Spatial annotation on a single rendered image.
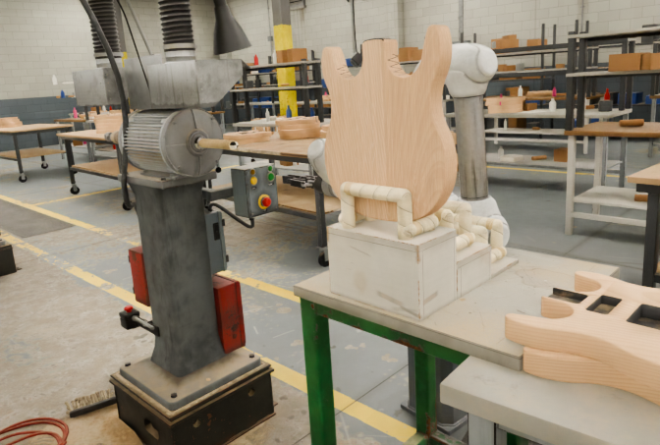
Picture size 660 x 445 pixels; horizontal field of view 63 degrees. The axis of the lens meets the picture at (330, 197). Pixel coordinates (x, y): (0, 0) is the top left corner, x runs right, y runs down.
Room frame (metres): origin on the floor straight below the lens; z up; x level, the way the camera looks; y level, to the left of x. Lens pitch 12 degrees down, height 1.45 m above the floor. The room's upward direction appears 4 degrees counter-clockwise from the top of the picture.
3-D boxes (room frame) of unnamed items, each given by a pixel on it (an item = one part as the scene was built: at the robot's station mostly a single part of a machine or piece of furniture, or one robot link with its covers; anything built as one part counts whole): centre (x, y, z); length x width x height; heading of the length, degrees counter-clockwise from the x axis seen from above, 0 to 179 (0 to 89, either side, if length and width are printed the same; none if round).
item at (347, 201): (1.25, -0.04, 1.15); 0.03 x 0.03 x 0.09
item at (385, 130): (1.22, -0.13, 1.33); 0.35 x 0.04 x 0.40; 44
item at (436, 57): (1.13, -0.22, 1.49); 0.07 x 0.04 x 0.10; 44
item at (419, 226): (1.15, -0.20, 1.12); 0.11 x 0.03 x 0.03; 135
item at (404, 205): (1.13, -0.16, 1.15); 0.03 x 0.03 x 0.09
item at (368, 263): (1.22, -0.13, 1.02); 0.27 x 0.15 x 0.17; 45
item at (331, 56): (1.31, -0.04, 1.48); 0.07 x 0.04 x 0.09; 44
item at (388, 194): (1.19, -0.10, 1.20); 0.20 x 0.03 x 0.03; 44
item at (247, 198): (2.23, 0.37, 0.99); 0.24 x 0.21 x 0.26; 46
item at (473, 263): (1.33, -0.24, 0.98); 0.27 x 0.16 x 0.09; 45
